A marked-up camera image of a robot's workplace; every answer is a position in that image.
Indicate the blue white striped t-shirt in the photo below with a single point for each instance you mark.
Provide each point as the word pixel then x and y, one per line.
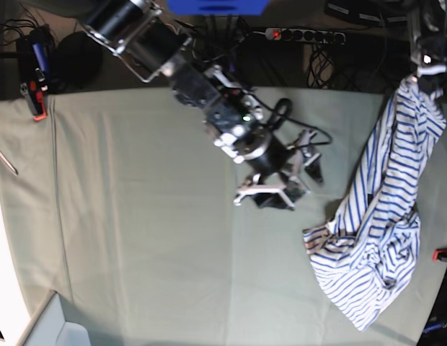
pixel 365 255

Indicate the orange black clamp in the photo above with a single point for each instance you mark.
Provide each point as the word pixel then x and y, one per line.
pixel 34 97
pixel 440 255

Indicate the orange black clamp left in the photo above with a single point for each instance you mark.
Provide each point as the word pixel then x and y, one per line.
pixel 34 97

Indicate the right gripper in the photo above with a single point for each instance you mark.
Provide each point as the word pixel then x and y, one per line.
pixel 275 181

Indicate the green table cloth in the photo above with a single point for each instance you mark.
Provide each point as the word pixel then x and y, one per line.
pixel 122 205

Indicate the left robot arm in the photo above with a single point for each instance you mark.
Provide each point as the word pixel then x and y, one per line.
pixel 427 25

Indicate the black round base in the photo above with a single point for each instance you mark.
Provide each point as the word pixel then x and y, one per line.
pixel 77 60

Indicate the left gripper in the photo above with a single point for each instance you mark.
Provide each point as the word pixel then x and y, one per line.
pixel 429 72

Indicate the white box corner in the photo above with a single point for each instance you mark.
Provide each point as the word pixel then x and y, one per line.
pixel 47 326

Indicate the orange black clamp right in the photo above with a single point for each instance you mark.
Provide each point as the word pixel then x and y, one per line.
pixel 440 255

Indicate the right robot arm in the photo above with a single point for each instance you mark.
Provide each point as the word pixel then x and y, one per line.
pixel 239 123

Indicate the white power strip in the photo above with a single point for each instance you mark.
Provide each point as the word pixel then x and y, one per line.
pixel 305 36

